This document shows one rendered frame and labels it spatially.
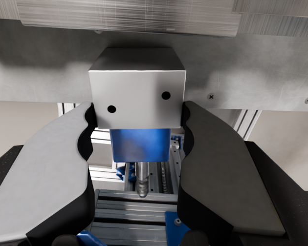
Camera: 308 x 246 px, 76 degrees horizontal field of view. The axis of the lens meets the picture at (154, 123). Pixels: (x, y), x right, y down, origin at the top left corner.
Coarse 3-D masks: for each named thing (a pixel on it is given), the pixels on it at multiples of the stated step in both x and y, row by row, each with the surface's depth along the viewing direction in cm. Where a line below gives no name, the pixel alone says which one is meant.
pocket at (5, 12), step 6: (0, 0) 6; (6, 0) 6; (12, 0) 6; (0, 6) 6; (6, 6) 6; (12, 6) 6; (0, 12) 7; (6, 12) 7; (12, 12) 7; (18, 12) 7; (0, 18) 7; (6, 18) 7; (12, 18) 7; (18, 18) 7
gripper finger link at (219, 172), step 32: (192, 128) 9; (224, 128) 9; (192, 160) 7; (224, 160) 7; (192, 192) 6; (224, 192) 6; (256, 192) 6; (192, 224) 6; (224, 224) 5; (256, 224) 5
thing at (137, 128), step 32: (96, 64) 11; (128, 64) 11; (160, 64) 11; (96, 96) 11; (128, 96) 11; (160, 96) 11; (128, 128) 12; (160, 128) 13; (128, 160) 15; (160, 160) 15
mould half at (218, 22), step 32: (32, 0) 5; (64, 0) 5; (96, 0) 5; (128, 0) 5; (160, 0) 5; (192, 0) 5; (224, 0) 5; (160, 32) 6; (192, 32) 6; (224, 32) 6
